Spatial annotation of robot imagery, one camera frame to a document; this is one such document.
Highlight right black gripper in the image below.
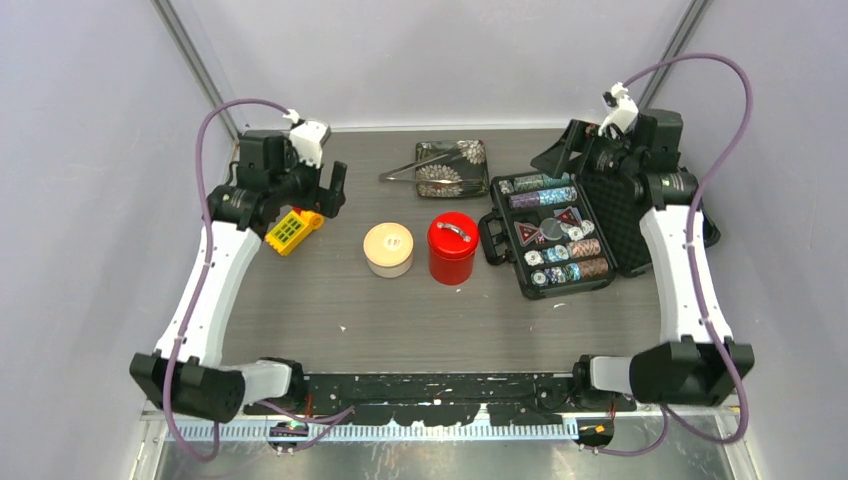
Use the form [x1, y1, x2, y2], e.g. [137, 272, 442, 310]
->
[532, 119, 642, 186]

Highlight metal tongs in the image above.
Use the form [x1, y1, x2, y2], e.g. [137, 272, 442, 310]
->
[377, 148, 464, 185]

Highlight beige round lid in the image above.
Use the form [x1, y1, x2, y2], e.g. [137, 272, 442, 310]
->
[363, 222, 414, 253]

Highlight beige round metal bowl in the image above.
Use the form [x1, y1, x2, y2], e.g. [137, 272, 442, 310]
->
[365, 250, 414, 279]

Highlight red round lid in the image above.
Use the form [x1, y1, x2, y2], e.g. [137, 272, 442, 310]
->
[427, 212, 480, 260]

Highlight red cylindrical container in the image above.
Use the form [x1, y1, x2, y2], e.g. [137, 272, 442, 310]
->
[428, 249, 476, 285]

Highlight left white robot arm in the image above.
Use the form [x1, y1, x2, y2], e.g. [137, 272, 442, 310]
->
[129, 121, 347, 423]

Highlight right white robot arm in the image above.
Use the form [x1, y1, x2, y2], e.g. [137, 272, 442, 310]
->
[531, 110, 755, 411]

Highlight yellow red toy block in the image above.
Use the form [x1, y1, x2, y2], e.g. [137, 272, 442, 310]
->
[264, 207, 325, 257]

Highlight black poker chip case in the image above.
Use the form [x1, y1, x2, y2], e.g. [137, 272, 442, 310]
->
[478, 111, 698, 300]

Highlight black floral square plate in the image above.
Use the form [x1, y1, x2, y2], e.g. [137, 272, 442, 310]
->
[415, 139, 489, 198]

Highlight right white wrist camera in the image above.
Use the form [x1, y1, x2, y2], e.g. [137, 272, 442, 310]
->
[597, 82, 639, 138]

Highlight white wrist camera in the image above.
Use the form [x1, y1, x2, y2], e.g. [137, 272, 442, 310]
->
[283, 110, 332, 170]
[597, 82, 639, 138]

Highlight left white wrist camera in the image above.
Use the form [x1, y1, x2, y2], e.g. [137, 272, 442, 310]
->
[283, 110, 332, 170]

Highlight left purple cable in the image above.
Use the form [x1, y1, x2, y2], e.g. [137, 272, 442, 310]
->
[161, 98, 356, 463]

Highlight purple cable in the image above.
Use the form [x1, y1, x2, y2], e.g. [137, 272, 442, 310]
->
[161, 98, 356, 463]
[589, 52, 755, 458]

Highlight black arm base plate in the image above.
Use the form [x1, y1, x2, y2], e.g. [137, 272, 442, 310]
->
[244, 372, 636, 427]

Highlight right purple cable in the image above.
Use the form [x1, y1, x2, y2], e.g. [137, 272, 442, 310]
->
[589, 52, 755, 458]

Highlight aluminium front rail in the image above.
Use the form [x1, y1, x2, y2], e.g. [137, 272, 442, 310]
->
[140, 376, 743, 444]

